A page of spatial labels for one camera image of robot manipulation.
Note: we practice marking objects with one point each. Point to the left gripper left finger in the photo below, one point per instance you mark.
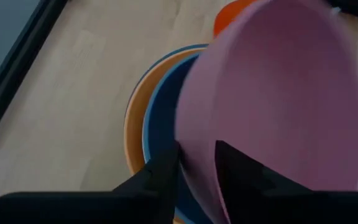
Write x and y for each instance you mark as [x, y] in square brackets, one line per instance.
[166, 174]

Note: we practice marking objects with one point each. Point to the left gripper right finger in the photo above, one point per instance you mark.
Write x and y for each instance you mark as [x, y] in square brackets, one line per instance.
[241, 180]

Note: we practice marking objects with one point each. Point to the light blue plastic bowl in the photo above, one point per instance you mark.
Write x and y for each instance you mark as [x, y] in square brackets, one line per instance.
[163, 118]

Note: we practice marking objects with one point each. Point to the pink plastic bowl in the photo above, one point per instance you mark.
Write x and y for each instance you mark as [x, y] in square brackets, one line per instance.
[275, 93]

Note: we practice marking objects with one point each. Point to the small magenta red bowl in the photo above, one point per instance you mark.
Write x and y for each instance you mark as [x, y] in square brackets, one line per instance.
[228, 15]

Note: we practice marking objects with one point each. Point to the large orange plastic bowl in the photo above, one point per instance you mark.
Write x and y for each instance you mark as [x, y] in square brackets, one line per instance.
[135, 124]

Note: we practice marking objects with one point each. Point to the black table edge frame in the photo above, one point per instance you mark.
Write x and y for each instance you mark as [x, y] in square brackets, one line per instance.
[14, 71]

